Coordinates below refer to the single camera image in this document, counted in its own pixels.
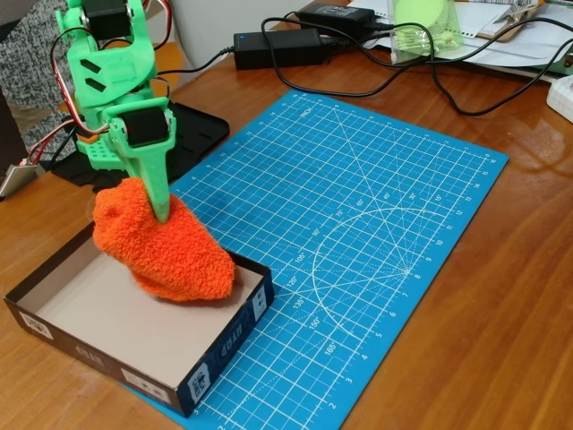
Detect red white servo wire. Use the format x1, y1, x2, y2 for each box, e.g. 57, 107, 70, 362
50, 0, 175, 138

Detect blue cutting mat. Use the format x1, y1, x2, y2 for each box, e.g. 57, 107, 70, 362
124, 88, 511, 430

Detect white plastic box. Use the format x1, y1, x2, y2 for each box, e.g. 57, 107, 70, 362
545, 73, 573, 132

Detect long black looping cable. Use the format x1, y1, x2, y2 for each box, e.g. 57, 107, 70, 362
261, 16, 573, 98

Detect brown clipboard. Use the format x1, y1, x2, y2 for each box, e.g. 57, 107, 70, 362
465, 0, 546, 42

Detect black power adapter blue light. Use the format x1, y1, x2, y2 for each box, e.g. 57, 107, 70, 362
232, 27, 327, 71

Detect red black wire bundle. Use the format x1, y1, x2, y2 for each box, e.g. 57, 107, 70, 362
26, 114, 87, 166

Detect clear bag green contents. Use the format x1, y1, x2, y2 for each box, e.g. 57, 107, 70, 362
388, 0, 466, 65

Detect thin black cable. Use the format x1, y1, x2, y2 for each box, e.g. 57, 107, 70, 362
154, 47, 236, 77

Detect black power cable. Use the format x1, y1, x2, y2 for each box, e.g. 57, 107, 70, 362
321, 20, 573, 116

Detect grey controller board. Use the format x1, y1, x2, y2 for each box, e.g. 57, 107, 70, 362
0, 162, 40, 201

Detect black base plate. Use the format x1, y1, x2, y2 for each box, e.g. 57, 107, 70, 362
51, 101, 232, 189

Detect grey knitted fabric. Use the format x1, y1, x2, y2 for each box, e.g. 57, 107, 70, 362
0, 0, 81, 156

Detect white paper stack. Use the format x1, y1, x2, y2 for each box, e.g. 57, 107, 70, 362
346, 0, 573, 84

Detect dark cardboard box tray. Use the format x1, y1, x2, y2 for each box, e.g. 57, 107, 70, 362
3, 219, 275, 420

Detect orange fuzzy sock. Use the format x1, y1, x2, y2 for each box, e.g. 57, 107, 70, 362
91, 176, 237, 305

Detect metal binder clip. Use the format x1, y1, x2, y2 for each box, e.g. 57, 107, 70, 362
493, 0, 540, 24

